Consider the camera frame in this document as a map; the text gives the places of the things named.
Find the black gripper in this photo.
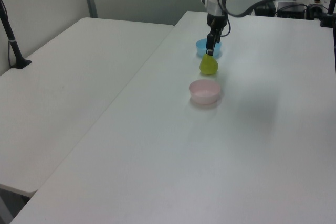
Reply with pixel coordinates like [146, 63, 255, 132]
[206, 13, 228, 57]

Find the green pear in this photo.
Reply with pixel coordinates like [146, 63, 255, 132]
[199, 53, 219, 76]

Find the blue plastic bowl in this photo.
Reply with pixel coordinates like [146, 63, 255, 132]
[195, 38, 223, 58]

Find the pink plastic bowl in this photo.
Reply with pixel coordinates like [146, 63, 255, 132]
[188, 79, 222, 105]

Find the dark equipment block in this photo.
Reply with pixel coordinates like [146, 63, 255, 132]
[255, 1, 276, 16]

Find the black electronics box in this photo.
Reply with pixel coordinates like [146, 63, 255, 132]
[275, 1, 308, 19]

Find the black device with round knob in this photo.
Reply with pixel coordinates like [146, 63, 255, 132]
[307, 3, 328, 20]

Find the white side table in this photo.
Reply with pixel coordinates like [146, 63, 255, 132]
[0, 17, 175, 195]

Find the black cable on robot arm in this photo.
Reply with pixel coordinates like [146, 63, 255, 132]
[217, 0, 274, 38]

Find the black camera stand with clamp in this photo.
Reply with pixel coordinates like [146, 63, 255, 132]
[319, 0, 336, 28]

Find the black camera pole with base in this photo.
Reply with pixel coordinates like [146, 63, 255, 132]
[0, 0, 33, 70]

